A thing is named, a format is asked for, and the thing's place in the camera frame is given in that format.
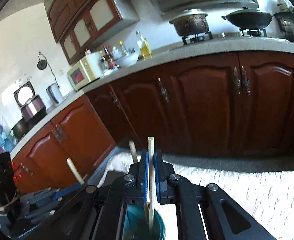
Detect light bamboo chopstick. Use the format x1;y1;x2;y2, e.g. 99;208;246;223
148;137;155;232
67;158;85;185

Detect white cup with teal rim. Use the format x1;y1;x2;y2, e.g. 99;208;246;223
122;205;165;239

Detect light bamboo chopstick in cup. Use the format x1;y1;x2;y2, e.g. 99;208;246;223
67;158;85;185

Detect white quilted tablecloth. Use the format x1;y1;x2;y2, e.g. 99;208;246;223
96;152;294;240

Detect white bowl on counter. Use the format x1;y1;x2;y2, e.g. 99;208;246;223
116;52;139;68

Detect cream microwave oven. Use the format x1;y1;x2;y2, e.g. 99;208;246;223
67;52;103;90

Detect yellow oil bottle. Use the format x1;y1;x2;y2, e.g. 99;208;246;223
135;31;152;60

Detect steel kettle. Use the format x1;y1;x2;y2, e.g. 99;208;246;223
46;83;64;105

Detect rice cooker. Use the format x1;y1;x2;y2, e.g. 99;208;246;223
14;81;46;126

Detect dark wooden lower cabinets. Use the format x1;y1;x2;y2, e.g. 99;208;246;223
13;51;294;193

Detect gas stove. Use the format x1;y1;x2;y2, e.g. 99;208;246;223
182;28;268;46

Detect dark cooking pot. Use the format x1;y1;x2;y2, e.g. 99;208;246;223
169;9;209;37

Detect wooden upper cabinets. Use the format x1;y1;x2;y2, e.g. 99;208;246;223
44;0;139;64

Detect black wok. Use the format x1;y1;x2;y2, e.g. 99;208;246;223
221;7;272;30

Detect black dish rack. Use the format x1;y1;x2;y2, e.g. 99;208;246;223
274;11;294;42

